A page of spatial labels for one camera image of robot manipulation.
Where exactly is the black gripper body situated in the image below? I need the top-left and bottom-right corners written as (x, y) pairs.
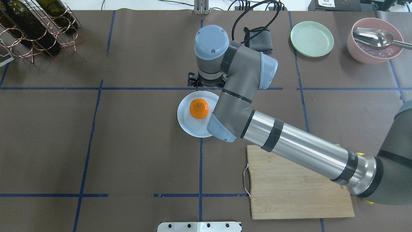
top-left (188, 72), bottom-right (226, 88)

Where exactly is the orange mandarin fruit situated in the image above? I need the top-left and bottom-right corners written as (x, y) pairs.
top-left (189, 98), bottom-right (209, 120)

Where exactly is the light blue plate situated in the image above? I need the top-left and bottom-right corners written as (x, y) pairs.
top-left (177, 91), bottom-right (219, 138)

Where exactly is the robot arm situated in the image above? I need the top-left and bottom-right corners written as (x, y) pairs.
top-left (188, 25), bottom-right (412, 205)

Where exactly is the light green plate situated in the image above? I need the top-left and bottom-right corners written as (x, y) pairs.
top-left (290, 21), bottom-right (334, 58)

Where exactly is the folded grey cloth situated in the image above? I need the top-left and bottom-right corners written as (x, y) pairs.
top-left (243, 27), bottom-right (273, 54)

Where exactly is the black power strip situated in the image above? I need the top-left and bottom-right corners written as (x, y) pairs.
top-left (228, 0), bottom-right (253, 11)

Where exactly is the wooden cutting board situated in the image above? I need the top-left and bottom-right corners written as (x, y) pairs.
top-left (246, 145), bottom-right (355, 220)

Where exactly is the dark wine bottle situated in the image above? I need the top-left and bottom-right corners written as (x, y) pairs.
top-left (1, 0), bottom-right (61, 57)
top-left (0, 8), bottom-right (23, 40)
top-left (36, 0), bottom-right (78, 35)

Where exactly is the pink bowl with ice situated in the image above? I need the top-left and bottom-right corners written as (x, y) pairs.
top-left (346, 17), bottom-right (404, 64)

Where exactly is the metal scoop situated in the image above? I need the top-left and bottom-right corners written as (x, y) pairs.
top-left (352, 27), bottom-right (412, 50)

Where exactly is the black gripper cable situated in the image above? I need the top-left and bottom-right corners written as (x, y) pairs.
top-left (231, 0), bottom-right (284, 42)

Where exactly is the aluminium frame post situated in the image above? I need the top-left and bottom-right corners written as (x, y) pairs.
top-left (194, 0), bottom-right (210, 15)

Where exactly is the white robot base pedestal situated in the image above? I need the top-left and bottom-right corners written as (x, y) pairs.
top-left (157, 221), bottom-right (242, 232)

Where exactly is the copper wire bottle rack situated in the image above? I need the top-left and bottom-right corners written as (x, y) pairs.
top-left (1, 0), bottom-right (84, 63)

